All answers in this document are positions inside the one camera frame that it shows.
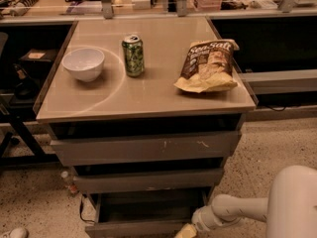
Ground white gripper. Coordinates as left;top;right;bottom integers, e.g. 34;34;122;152
174;205;241;238

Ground grey bottom drawer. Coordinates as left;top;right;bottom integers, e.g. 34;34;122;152
85;188;207;238

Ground grey drawer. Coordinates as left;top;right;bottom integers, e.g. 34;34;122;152
74;169;223;194
85;188;207;238
51;131;241;166

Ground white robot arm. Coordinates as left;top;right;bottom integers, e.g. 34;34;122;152
174;166;317;238

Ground grey middle drawer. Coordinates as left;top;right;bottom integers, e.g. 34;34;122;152
74;169;223;194

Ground grey top drawer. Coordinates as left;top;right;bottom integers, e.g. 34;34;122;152
51;131;241;166

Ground grey drawer cabinet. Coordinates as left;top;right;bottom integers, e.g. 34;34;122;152
32;16;259;216

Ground small clear bottle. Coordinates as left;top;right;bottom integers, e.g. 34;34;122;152
60;171;78;196

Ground sea salt chips bag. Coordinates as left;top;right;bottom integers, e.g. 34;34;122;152
174;39;239;93

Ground white object on floor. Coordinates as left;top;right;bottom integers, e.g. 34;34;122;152
0;227;28;238

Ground green soda can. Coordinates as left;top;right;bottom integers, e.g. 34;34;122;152
122;34;144;77

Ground white ceramic bowl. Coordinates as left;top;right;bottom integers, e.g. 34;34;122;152
61;48;105;82

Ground dark bottle under bench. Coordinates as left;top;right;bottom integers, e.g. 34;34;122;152
13;63;39;99

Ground dark box on shelf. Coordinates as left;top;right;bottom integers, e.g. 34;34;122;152
20;49;58;62

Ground black floor cable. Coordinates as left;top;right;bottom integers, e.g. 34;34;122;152
78;195;97;225

